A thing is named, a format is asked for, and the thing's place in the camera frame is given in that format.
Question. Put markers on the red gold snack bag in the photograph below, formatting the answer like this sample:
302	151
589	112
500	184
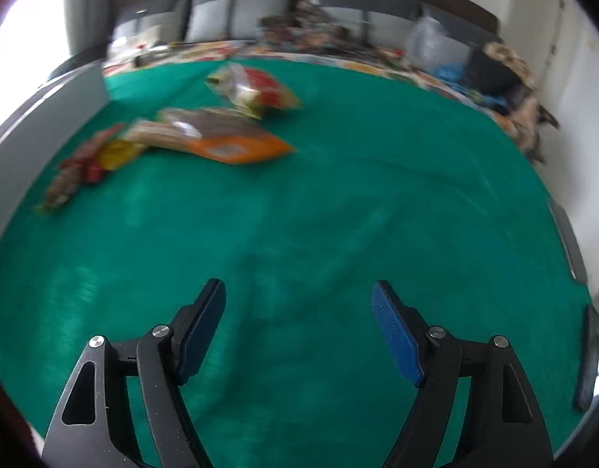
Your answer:
255	90

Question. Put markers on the floral bed sheet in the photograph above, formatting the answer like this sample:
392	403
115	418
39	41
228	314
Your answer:
216	51

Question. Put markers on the blue cloth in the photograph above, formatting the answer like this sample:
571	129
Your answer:
450	70

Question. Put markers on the green blanket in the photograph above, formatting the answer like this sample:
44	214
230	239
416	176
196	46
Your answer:
328	204

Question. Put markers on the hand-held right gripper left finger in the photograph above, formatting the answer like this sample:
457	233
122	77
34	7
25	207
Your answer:
202	331

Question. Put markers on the beige printed cloth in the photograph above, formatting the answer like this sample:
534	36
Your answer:
509	61

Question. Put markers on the clear plastic bag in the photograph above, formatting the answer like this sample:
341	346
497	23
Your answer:
426	41

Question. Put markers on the dark red snack packet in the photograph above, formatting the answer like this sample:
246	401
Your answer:
87	148

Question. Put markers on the grey curtain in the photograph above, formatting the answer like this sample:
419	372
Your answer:
90	5

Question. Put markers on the bright window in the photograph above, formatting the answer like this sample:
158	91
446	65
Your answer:
26	19

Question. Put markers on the small brown snack packet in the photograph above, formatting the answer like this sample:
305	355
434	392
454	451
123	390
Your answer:
60	192

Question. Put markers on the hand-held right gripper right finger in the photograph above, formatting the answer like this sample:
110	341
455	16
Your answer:
394	331

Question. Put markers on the dark flat slab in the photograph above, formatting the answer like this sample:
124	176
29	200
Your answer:
587	356

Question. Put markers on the dark brown chair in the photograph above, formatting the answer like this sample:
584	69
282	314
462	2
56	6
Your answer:
547	117

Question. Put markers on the white door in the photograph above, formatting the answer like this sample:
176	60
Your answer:
569	44

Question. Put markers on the long brown orange packet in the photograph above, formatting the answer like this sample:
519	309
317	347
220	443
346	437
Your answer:
231	139

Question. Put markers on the black bag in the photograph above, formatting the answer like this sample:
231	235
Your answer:
491	73

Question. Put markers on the grey flat slab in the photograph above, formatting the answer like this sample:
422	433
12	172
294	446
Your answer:
569	243

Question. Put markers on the small bright red packet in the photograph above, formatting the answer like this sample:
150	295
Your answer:
94	173

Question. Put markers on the white cloth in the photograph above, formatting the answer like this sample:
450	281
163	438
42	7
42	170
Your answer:
129	44

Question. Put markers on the white cardboard box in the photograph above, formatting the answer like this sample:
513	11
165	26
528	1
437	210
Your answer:
36	131

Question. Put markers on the dark patterned folded quilt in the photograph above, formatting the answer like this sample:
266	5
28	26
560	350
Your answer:
304	27

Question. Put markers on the white label snack packet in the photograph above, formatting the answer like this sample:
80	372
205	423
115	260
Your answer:
153	135

